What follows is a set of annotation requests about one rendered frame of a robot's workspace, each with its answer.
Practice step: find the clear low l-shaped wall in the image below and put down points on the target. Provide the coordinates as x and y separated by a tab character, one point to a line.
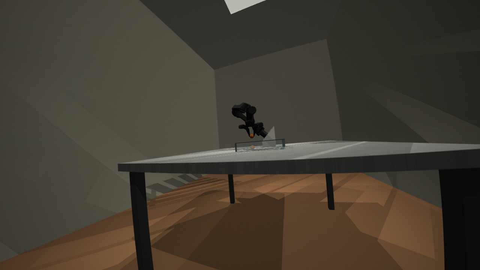
261	145

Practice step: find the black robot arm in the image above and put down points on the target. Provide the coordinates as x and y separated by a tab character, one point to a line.
238	110

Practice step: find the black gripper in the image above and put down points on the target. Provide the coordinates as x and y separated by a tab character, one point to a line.
254	128

